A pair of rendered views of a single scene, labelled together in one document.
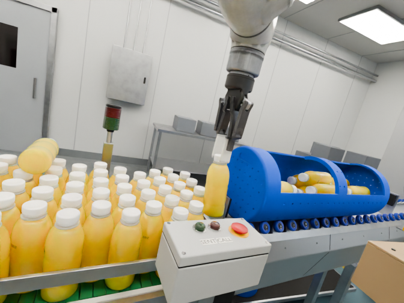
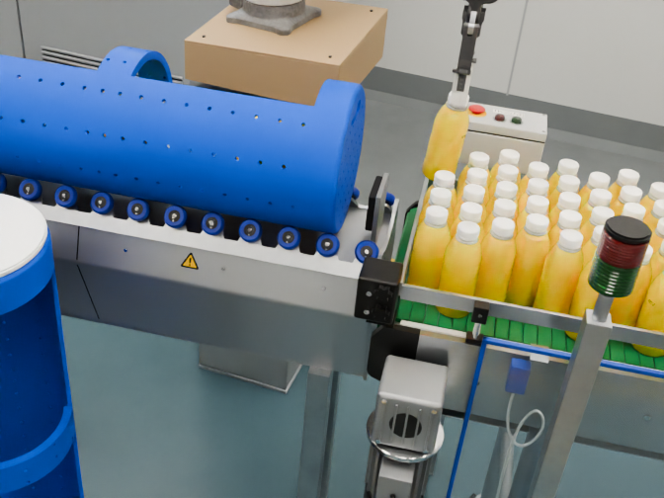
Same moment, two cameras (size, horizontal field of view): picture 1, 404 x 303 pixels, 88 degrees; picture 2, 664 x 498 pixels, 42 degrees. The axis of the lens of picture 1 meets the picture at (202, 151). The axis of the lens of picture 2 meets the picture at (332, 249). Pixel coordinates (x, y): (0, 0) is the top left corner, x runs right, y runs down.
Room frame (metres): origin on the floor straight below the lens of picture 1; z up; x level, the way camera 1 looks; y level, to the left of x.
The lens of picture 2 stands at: (1.90, 0.69, 1.86)
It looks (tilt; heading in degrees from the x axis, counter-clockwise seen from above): 34 degrees down; 218
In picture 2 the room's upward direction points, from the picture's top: 5 degrees clockwise
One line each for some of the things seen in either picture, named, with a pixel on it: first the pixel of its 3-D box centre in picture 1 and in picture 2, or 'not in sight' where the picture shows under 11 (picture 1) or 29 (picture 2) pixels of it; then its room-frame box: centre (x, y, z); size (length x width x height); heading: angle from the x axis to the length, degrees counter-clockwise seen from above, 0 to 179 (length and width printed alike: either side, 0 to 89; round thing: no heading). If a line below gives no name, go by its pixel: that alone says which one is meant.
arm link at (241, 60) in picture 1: (244, 65); not in sight; (0.59, -0.06, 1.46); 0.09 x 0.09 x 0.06
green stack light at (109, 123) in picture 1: (111, 122); (614, 271); (0.86, 0.40, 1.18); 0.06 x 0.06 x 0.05
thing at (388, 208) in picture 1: (385, 202); not in sight; (1.37, -1.28, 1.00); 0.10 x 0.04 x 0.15; 29
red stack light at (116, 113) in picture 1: (113, 112); (622, 244); (0.86, 0.40, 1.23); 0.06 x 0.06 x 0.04
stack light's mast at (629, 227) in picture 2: (111, 124); (613, 274); (0.86, 0.40, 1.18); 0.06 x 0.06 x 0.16
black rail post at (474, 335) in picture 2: not in sight; (477, 322); (0.82, 0.19, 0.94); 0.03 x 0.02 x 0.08; 119
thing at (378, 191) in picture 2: (219, 207); (375, 211); (0.73, -0.11, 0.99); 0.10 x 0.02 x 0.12; 29
